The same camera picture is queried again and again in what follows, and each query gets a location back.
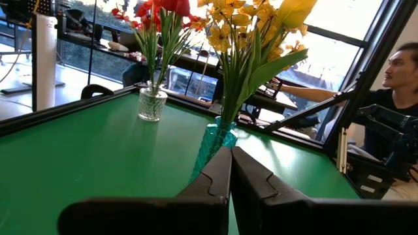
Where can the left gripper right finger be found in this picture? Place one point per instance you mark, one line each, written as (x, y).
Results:
(261, 202)

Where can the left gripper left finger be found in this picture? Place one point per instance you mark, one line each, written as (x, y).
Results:
(209, 196)

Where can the orange artificial flower bunch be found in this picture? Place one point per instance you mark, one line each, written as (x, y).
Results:
(267, 13)
(219, 37)

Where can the red artificial flower bunch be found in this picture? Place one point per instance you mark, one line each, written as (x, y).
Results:
(194, 19)
(143, 11)

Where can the red artificial tulip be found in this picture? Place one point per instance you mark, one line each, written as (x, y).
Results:
(178, 6)

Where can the yellow artificial tulip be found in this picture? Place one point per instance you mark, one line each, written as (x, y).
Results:
(295, 11)

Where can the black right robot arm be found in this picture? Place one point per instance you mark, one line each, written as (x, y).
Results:
(385, 119)

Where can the person's forearm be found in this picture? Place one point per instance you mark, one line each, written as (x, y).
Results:
(310, 94)

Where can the teal glass vase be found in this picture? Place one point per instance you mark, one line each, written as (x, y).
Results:
(214, 140)

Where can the clear glass vase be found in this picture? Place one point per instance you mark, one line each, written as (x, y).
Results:
(151, 106)

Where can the green table mat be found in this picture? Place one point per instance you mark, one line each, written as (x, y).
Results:
(81, 156)

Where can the black hook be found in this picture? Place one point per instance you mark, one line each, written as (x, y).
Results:
(89, 89)

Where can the person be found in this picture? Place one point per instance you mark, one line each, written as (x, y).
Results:
(400, 70)

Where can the black tripod stand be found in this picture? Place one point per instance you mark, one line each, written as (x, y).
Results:
(92, 39)

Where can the white round pillar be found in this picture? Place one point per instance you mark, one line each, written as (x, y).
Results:
(44, 65)

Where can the black aluminium table frame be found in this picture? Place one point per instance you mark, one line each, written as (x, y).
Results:
(49, 114)

